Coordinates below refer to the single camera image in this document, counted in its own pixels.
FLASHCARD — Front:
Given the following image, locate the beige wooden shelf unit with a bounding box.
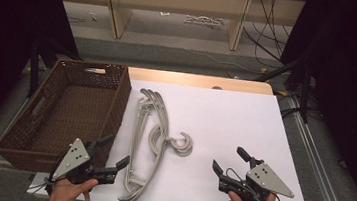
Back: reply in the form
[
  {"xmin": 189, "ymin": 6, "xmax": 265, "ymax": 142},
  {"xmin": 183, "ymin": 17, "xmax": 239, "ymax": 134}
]
[{"xmin": 48, "ymin": 0, "xmax": 307, "ymax": 59}]

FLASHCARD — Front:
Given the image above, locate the left hand-held gripper cable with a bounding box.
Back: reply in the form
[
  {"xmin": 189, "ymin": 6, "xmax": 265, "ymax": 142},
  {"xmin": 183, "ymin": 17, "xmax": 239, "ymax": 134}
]
[{"xmin": 27, "ymin": 152, "xmax": 71, "ymax": 198}]

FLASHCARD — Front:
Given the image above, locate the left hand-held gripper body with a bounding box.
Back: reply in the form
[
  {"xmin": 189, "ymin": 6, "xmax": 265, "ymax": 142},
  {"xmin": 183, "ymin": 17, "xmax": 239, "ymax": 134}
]
[{"xmin": 51, "ymin": 135, "xmax": 121, "ymax": 189}]

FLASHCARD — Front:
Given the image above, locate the white table sheet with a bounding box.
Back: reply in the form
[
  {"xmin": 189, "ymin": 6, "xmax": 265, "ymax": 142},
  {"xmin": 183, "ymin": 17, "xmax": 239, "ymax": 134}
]
[{"xmin": 25, "ymin": 69, "xmax": 325, "ymax": 201}]

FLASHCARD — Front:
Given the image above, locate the black metal stand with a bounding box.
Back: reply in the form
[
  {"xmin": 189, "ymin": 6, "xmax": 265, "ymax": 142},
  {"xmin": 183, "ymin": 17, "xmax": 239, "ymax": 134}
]
[
  {"xmin": 25, "ymin": 36, "xmax": 60, "ymax": 100},
  {"xmin": 251, "ymin": 48, "xmax": 316, "ymax": 123}
]

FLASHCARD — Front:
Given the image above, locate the black cable bundle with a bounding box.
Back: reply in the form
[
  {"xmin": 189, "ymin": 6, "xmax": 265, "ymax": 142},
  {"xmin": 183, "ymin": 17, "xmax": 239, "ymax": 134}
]
[{"xmin": 239, "ymin": 0, "xmax": 296, "ymax": 71}]

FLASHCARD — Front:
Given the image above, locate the brown wicker basket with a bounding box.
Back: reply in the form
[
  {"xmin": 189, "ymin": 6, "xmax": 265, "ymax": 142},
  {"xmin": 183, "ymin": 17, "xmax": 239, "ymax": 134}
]
[{"xmin": 0, "ymin": 51, "xmax": 135, "ymax": 182}]

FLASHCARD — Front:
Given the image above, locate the dark curtain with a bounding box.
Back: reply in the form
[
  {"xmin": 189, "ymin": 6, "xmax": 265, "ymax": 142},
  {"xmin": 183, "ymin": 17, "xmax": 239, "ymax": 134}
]
[
  {"xmin": 0, "ymin": 0, "xmax": 85, "ymax": 170},
  {"xmin": 266, "ymin": 0, "xmax": 357, "ymax": 201}
]

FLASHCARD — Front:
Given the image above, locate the white plastic floor object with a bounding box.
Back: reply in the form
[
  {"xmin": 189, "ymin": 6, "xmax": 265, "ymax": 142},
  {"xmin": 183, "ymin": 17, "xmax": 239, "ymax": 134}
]
[{"xmin": 184, "ymin": 14, "xmax": 225, "ymax": 29}]

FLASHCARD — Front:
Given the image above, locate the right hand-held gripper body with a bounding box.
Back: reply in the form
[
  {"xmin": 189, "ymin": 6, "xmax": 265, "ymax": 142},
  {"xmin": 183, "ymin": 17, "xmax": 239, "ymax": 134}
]
[{"xmin": 216, "ymin": 156, "xmax": 298, "ymax": 201}]

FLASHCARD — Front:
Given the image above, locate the thin white floor cable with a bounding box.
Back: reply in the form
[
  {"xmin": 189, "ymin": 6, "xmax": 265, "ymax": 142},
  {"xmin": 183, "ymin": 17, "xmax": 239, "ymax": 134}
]
[{"xmin": 146, "ymin": 41, "xmax": 260, "ymax": 75}]

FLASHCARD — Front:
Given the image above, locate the person's left hand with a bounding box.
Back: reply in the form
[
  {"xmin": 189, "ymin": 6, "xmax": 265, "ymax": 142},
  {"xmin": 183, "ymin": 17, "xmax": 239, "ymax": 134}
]
[{"xmin": 45, "ymin": 172, "xmax": 100, "ymax": 201}]

